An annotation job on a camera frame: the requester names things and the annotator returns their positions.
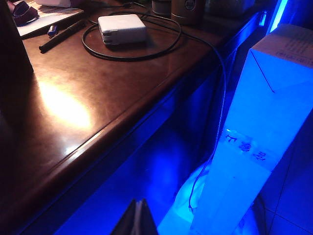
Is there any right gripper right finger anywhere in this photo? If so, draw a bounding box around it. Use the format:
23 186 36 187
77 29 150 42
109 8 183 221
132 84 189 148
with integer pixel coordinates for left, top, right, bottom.
139 198 158 235

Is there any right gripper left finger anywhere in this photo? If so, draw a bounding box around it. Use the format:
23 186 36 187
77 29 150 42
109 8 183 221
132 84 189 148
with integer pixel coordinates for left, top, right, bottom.
111 198 139 235

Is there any black thermos bottle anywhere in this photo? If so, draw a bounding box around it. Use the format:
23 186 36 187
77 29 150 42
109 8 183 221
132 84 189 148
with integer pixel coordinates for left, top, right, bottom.
0 0 34 118

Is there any tan metal thermos bottle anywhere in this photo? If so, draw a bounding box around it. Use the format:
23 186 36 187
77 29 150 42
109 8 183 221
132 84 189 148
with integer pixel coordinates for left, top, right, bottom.
170 0 205 25

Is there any waste bin with white bag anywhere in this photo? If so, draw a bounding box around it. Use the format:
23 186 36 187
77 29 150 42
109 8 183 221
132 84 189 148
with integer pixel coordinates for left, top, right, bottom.
158 160 260 235

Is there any tall cardboard box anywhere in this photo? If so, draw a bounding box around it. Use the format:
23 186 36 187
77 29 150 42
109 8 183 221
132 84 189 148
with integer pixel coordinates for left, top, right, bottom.
190 23 313 235

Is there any white power adapter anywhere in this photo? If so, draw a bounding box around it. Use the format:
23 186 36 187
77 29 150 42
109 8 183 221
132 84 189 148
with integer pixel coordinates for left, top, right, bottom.
97 14 148 47

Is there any black pen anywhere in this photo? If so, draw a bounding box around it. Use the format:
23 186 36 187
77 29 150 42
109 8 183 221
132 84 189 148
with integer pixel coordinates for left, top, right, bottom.
38 20 86 54

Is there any flat grey notepad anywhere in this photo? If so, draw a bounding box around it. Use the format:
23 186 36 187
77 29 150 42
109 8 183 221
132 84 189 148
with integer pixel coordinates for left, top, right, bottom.
17 4 85 40

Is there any small round metal tin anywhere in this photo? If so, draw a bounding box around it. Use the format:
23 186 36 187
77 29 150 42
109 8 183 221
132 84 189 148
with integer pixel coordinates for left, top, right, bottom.
151 0 172 17

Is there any purple tissue box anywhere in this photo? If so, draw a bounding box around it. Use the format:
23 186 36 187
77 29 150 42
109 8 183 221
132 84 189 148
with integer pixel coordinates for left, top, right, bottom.
35 0 74 8

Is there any dark purple pouch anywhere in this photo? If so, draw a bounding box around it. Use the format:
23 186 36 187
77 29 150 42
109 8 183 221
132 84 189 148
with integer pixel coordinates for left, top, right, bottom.
12 1 40 26

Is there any black power cable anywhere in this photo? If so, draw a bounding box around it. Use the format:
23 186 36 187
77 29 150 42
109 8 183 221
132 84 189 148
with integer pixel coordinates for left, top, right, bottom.
82 11 226 213

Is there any vertical frame post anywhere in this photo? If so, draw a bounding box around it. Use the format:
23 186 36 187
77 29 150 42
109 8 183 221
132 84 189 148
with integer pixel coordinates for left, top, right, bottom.
266 0 289 35

